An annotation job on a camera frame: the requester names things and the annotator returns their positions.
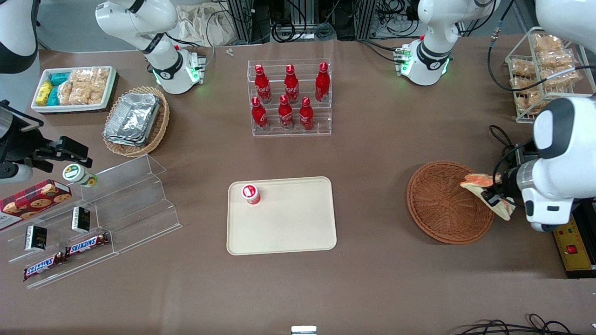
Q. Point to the silver foil packets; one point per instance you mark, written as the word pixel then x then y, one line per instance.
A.
pixel 132 116

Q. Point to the red plaid cookie box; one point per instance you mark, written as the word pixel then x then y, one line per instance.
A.
pixel 32 200

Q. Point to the white rectangular snack bin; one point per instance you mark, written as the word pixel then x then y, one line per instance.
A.
pixel 70 108

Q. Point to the small white device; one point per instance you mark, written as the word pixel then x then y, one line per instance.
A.
pixel 303 330

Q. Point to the white cloth bag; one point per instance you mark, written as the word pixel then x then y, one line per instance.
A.
pixel 200 25

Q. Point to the small black snack box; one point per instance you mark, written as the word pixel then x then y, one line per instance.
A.
pixel 80 219
pixel 35 237

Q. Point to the beige plastic tray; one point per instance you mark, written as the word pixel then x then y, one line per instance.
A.
pixel 288 223

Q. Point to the clear bag of rice crackers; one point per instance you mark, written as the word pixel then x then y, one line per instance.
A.
pixel 66 94
pixel 79 75
pixel 88 95
pixel 101 77

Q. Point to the yellow control box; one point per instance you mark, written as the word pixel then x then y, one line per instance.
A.
pixel 575 242

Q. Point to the clear bag of fried snacks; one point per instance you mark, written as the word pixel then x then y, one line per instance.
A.
pixel 565 74
pixel 547 43
pixel 554 58
pixel 524 69
pixel 528 100

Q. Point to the light wicker oval basket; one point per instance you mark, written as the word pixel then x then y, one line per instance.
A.
pixel 160 125

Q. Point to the triangle sandwich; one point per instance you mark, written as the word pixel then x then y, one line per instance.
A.
pixel 475 180

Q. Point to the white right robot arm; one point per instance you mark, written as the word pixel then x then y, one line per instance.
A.
pixel 163 65

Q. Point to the aluminium foil container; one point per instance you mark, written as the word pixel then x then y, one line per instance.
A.
pixel 125 142

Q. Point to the yellow snack packet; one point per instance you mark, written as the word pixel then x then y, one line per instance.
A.
pixel 44 92

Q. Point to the clear acrylic stepped snack rack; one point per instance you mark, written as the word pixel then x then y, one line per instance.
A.
pixel 135 204

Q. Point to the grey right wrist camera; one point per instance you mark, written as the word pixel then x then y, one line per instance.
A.
pixel 16 172

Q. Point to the teal snack packet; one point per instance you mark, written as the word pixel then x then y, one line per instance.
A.
pixel 54 96
pixel 59 78

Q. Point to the background equipment rack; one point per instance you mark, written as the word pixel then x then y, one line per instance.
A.
pixel 316 18

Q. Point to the Snickers chocolate bar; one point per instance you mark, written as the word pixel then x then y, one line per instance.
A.
pixel 43 266
pixel 88 244

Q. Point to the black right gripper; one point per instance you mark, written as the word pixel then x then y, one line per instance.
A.
pixel 21 142

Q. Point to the red and white yogurt cup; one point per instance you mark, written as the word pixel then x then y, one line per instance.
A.
pixel 250 193

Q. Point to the clear acrylic bottle rack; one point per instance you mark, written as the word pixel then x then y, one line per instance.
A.
pixel 321 125

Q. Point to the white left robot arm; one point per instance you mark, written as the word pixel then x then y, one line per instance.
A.
pixel 558 186

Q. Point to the green sunflower yogurt bottle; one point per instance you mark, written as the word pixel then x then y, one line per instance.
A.
pixel 74 173

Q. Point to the red cola bottle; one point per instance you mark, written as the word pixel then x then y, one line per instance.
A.
pixel 291 83
pixel 262 83
pixel 306 114
pixel 322 81
pixel 285 112
pixel 259 114

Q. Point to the brown round wicker basket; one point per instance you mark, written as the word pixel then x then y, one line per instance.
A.
pixel 442 204

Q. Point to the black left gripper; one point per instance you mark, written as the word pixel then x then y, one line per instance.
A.
pixel 506 180

